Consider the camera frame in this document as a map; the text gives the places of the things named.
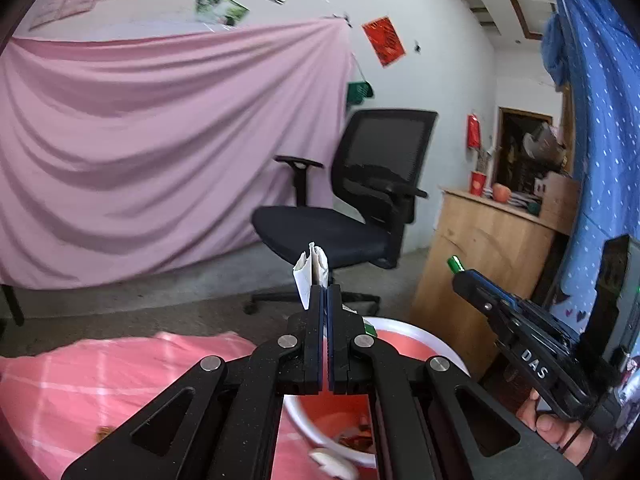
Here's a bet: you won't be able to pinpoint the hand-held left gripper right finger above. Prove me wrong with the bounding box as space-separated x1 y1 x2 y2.
328 285 585 480

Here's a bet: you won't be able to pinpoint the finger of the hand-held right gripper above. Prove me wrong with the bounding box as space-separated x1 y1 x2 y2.
472 270 523 308
452 270 521 321

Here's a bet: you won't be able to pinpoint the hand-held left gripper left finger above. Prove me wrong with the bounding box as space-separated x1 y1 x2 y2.
60 285 328 480

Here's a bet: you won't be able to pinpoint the green packet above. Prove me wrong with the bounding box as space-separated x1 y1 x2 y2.
292 242 377 336

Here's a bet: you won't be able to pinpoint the red basin with white rim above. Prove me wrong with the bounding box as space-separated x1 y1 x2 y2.
285 316 471 468

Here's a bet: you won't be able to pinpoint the person's right hand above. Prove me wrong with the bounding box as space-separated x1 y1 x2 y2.
517 391 597 467

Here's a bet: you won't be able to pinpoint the wooden cabinet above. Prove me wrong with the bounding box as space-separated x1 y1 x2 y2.
410 187 573 381

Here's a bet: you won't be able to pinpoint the cardboard box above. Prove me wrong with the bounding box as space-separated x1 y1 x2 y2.
535 172 581 233

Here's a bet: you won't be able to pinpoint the black office chair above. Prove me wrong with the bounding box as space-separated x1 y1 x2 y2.
245 108 439 316

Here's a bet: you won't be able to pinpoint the pink checked tablecloth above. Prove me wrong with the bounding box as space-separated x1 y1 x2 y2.
0 331 321 480

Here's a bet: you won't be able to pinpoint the blue dotted curtain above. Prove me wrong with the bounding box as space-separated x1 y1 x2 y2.
542 0 640 333

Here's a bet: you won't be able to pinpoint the green hanging bag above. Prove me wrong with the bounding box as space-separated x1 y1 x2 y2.
346 80 374 107

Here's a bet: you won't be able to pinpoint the pink hanging cloth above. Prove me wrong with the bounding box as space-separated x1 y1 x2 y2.
0 17 357 291

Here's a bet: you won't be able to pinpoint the red wall poster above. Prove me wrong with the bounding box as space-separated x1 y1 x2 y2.
361 16 406 68

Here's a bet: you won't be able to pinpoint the green wall cards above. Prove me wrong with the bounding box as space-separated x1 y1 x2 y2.
195 0 249 26

